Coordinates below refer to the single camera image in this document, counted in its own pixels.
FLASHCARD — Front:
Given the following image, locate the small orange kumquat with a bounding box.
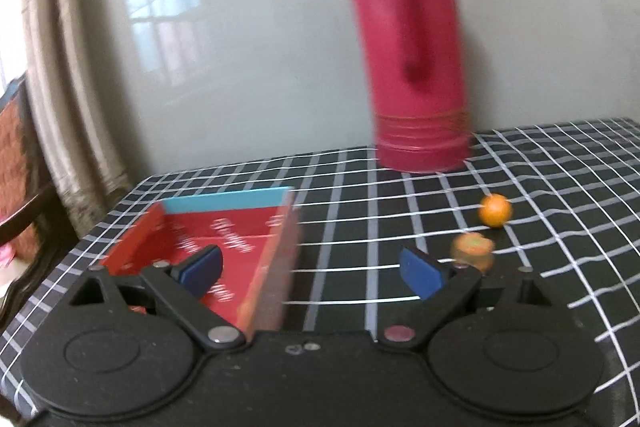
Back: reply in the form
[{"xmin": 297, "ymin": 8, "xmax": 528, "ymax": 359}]
[{"xmin": 478, "ymin": 193, "xmax": 514, "ymax": 228}]

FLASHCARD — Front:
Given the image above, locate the colourful cardboard box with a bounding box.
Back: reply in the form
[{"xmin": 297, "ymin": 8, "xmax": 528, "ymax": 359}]
[{"xmin": 100, "ymin": 187, "xmax": 301, "ymax": 339}]

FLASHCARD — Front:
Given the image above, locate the red thermos flask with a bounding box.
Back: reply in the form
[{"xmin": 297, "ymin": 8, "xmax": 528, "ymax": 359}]
[{"xmin": 341, "ymin": 0, "xmax": 473, "ymax": 174}]

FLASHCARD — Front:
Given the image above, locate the brown carrot chunk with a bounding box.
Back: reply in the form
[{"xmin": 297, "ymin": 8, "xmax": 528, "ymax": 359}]
[{"xmin": 450, "ymin": 232, "xmax": 495, "ymax": 274}]

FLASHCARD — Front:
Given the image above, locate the beige curtain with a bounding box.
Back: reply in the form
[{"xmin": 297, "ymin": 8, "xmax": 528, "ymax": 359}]
[{"xmin": 22, "ymin": 0, "xmax": 135, "ymax": 239}]

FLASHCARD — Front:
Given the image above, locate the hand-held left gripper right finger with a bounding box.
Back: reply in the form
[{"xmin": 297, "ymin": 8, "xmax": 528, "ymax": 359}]
[{"xmin": 375, "ymin": 247, "xmax": 571, "ymax": 350}]

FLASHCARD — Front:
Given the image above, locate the dark wooden upholstered chair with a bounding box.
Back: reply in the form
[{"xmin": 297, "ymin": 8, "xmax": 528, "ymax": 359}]
[{"xmin": 0, "ymin": 76, "xmax": 75, "ymax": 325}]

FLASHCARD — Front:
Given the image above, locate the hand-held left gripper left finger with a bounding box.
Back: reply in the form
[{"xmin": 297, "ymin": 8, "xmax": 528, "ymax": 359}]
[{"xmin": 67, "ymin": 244, "xmax": 248, "ymax": 349}]

